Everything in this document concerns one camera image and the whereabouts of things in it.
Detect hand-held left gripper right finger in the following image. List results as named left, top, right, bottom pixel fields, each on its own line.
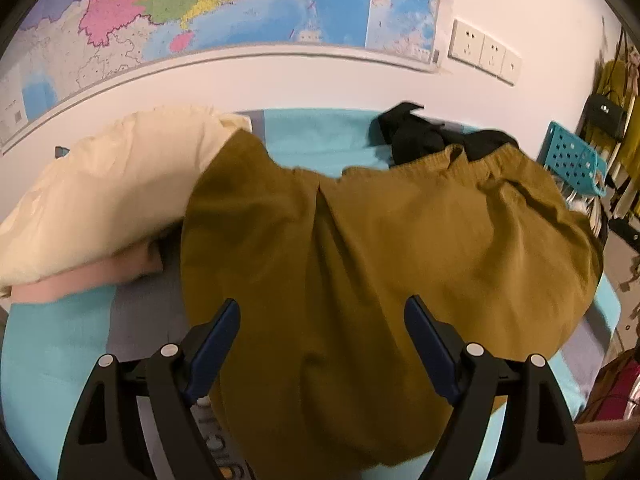
left=404, top=295, right=586, bottom=480

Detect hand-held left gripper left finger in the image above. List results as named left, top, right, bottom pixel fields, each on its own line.
left=56, top=298, right=242, bottom=480

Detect brown wide-leg pants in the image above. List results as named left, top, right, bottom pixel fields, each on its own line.
left=181, top=129, right=605, bottom=471

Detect pink cloth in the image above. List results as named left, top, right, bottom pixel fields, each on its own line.
left=10, top=240, right=163, bottom=306

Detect light blue bed sheet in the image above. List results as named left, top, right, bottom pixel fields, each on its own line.
left=0, top=107, right=623, bottom=480

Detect cream duvet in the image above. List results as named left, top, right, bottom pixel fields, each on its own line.
left=0, top=105, right=252, bottom=298

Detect dark red cloth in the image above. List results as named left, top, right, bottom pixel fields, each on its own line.
left=580, top=350, right=640, bottom=423

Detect black garment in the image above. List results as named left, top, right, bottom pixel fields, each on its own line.
left=370, top=102, right=521, bottom=166

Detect blue perforated plastic basket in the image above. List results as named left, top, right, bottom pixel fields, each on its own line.
left=537, top=121, right=608, bottom=196

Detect black hanging bag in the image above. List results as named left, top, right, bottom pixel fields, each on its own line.
left=582, top=94, right=628, bottom=142

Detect white wall switch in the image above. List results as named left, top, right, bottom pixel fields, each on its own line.
left=500, top=50, right=523, bottom=86

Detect white wall socket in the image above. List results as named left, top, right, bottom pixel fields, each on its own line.
left=448, top=19, right=485, bottom=65
left=479, top=35, right=506, bottom=73

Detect colourful wall map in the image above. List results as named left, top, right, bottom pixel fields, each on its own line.
left=0, top=0, right=446, bottom=153

